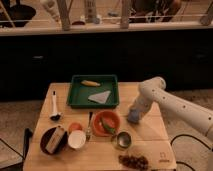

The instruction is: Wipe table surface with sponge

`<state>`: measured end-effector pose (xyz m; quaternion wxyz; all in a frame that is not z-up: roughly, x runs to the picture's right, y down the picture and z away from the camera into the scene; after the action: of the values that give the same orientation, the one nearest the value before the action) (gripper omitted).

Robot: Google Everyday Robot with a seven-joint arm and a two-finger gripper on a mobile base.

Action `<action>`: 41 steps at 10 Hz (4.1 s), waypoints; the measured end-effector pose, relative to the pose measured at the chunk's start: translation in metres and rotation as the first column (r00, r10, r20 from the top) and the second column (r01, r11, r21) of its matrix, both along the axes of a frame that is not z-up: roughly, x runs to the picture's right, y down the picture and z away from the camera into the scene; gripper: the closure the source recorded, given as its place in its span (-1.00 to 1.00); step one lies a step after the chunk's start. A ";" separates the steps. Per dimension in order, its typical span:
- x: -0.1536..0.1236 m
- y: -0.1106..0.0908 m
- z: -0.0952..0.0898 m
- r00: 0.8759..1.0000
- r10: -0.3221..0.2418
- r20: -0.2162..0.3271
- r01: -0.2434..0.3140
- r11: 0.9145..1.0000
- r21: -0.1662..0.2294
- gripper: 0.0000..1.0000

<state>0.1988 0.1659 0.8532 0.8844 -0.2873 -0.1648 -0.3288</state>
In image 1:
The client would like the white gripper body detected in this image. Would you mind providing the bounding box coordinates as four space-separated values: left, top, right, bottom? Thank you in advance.
129 95 153 121

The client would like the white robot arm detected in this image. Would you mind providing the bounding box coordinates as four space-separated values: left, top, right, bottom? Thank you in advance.
127 77 213 141

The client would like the grey folded cloth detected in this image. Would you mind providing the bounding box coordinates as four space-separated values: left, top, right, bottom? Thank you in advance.
88 91 111 104

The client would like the orange bowl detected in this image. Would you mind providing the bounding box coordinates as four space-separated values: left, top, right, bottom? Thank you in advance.
92 110 120 137

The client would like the small metal cup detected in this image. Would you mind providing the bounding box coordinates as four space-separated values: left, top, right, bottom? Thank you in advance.
116 131 132 149

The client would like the green chili pepper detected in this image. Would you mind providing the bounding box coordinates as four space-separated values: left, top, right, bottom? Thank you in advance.
100 118 116 135

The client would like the yellow corn cob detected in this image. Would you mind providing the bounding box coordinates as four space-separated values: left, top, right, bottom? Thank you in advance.
81 80 101 87

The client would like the green plastic tray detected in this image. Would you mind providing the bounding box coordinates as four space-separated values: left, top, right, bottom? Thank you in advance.
67 75 119 109

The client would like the metal fork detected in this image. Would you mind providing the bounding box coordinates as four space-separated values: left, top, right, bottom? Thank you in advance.
86 112 93 141

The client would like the small orange fruit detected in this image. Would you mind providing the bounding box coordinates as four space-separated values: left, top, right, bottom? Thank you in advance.
68 122 82 133

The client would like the white round cup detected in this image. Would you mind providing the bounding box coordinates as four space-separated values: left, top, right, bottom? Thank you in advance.
68 130 86 149

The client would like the wooden block brush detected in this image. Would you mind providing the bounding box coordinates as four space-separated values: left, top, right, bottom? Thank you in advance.
45 127 65 154

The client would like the dark round bowl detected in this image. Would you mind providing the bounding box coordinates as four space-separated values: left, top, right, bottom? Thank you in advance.
40 127 68 154

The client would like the black clamp on table edge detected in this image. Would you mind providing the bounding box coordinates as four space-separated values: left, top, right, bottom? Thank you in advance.
23 128 33 157

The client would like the black cable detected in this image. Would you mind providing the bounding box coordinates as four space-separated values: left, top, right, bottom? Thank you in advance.
170 133 210 171

